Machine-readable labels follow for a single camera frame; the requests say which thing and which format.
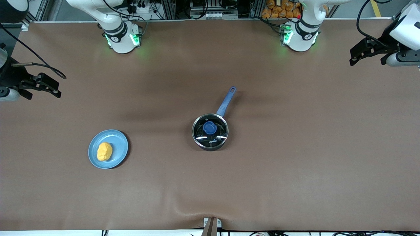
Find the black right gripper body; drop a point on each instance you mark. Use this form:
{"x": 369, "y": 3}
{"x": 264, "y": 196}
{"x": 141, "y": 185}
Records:
{"x": 10, "y": 76}

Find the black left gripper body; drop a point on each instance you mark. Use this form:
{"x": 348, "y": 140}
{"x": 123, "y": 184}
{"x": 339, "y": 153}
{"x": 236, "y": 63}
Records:
{"x": 386, "y": 44}

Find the yellow potato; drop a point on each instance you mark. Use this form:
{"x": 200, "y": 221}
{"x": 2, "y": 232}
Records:
{"x": 105, "y": 151}

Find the glass lid with blue knob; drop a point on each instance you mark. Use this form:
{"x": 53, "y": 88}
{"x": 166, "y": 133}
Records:
{"x": 210, "y": 127}

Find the orange toy food pile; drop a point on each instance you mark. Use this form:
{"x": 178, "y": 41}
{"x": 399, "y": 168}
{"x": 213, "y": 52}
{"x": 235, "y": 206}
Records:
{"x": 279, "y": 11}

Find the blue round plate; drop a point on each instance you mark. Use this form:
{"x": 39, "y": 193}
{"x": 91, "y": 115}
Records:
{"x": 118, "y": 144}

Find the white power strip with plugs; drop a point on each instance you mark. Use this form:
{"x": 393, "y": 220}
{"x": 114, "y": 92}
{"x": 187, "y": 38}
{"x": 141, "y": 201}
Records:
{"x": 144, "y": 15}

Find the brown table mat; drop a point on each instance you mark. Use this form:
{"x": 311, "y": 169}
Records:
{"x": 295, "y": 180}

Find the white terminal strip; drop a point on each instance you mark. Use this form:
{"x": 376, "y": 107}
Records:
{"x": 215, "y": 15}

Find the aluminium frame profile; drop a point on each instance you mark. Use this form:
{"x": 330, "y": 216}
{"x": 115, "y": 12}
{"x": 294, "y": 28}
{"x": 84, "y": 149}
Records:
{"x": 46, "y": 9}
{"x": 167, "y": 8}
{"x": 256, "y": 8}

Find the metal edge bracket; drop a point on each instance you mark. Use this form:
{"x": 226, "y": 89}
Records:
{"x": 211, "y": 227}

